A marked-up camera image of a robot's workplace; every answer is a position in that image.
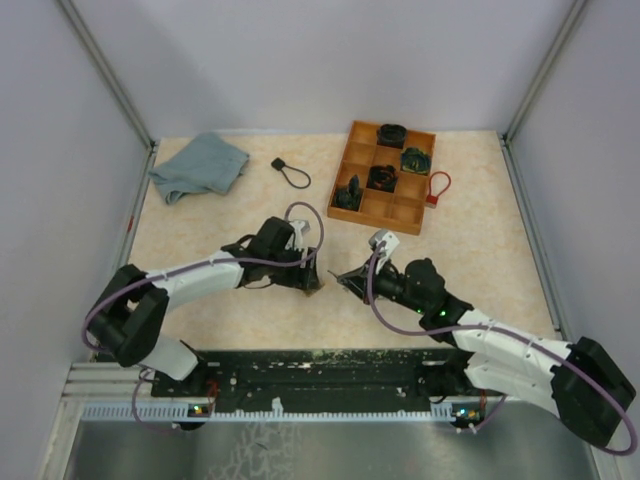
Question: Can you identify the wooden compartment tray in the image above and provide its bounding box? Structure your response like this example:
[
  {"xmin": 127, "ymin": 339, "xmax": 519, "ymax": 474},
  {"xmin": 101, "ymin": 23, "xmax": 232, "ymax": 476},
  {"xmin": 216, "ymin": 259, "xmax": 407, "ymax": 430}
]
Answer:
[{"xmin": 327, "ymin": 120, "xmax": 436, "ymax": 235}]

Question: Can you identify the black red coiled strap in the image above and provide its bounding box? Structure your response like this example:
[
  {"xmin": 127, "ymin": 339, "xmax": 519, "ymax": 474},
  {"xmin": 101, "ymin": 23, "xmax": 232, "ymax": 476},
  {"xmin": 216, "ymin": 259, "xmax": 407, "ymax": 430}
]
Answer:
[{"xmin": 367, "ymin": 164, "xmax": 400, "ymax": 192}]

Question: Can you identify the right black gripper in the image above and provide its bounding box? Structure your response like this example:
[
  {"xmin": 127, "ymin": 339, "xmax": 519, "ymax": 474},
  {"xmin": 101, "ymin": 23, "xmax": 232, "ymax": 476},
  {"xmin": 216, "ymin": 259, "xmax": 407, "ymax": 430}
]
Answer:
[{"xmin": 339, "ymin": 252, "xmax": 428, "ymax": 315}]

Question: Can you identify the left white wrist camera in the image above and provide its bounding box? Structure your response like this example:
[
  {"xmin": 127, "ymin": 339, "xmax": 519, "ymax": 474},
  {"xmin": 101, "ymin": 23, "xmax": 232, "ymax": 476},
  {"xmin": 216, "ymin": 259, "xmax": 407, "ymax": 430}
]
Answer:
[{"xmin": 285, "ymin": 219, "xmax": 310, "ymax": 251}]

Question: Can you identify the black cable lock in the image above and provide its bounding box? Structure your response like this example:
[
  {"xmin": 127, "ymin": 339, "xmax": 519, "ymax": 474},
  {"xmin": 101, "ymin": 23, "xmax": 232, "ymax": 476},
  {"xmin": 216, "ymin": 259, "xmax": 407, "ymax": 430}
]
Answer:
[{"xmin": 270, "ymin": 157, "xmax": 312, "ymax": 190}]

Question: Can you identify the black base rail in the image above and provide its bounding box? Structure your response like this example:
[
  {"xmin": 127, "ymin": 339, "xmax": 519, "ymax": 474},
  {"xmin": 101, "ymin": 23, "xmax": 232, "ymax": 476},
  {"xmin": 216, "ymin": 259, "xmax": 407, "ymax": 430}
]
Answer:
[{"xmin": 151, "ymin": 348, "xmax": 481, "ymax": 398}]

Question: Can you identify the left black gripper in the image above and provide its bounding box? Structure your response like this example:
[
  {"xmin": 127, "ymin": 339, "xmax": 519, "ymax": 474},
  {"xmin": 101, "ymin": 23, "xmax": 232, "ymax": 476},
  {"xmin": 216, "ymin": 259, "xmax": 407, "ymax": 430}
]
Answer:
[{"xmin": 267, "ymin": 244, "xmax": 320, "ymax": 291}]

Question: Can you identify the green yellow coiled strap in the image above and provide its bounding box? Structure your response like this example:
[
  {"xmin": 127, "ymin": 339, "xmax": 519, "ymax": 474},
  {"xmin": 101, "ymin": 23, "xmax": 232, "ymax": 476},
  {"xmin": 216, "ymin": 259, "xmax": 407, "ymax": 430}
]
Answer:
[{"xmin": 400, "ymin": 146, "xmax": 432, "ymax": 175}]

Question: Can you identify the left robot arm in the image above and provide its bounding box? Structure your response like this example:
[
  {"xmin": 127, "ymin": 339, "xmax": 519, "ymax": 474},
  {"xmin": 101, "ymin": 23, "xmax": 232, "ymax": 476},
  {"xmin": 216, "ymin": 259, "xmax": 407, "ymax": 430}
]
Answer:
[{"xmin": 85, "ymin": 217, "xmax": 320, "ymax": 397}]

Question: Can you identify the dark crumpled strap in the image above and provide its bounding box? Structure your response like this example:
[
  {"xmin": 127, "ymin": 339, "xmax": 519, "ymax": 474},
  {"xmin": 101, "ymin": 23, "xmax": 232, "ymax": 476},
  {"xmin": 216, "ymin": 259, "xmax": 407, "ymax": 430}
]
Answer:
[{"xmin": 334, "ymin": 173, "xmax": 365, "ymax": 211}]

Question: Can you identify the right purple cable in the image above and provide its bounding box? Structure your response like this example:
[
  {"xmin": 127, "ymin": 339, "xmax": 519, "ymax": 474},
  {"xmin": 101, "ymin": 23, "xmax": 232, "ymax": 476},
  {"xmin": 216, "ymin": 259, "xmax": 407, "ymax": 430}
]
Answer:
[{"xmin": 364, "ymin": 242, "xmax": 639, "ymax": 456}]

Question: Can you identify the blue folded cloth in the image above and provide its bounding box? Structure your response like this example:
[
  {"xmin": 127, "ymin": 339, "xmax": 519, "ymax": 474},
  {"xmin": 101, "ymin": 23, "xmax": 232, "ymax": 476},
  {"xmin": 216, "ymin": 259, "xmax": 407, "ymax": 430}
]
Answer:
[{"xmin": 149, "ymin": 132, "xmax": 250, "ymax": 205}]

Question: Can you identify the red cable lock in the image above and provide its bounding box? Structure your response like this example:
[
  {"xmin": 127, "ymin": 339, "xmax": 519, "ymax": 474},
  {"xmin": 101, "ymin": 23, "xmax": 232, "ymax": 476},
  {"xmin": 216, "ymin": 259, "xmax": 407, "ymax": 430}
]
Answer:
[{"xmin": 425, "ymin": 171, "xmax": 452, "ymax": 208}]

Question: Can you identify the white toothed cable duct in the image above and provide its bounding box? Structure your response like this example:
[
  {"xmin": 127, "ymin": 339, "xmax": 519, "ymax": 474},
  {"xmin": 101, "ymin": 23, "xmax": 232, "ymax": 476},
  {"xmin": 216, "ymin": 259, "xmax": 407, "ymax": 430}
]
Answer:
[{"xmin": 81, "ymin": 396, "xmax": 480, "ymax": 423}]

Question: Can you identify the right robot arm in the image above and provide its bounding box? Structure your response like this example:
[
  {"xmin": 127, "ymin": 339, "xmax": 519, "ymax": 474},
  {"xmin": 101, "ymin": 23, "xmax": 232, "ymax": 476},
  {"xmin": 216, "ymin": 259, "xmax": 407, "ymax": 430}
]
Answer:
[{"xmin": 336, "ymin": 259, "xmax": 638, "ymax": 454}]

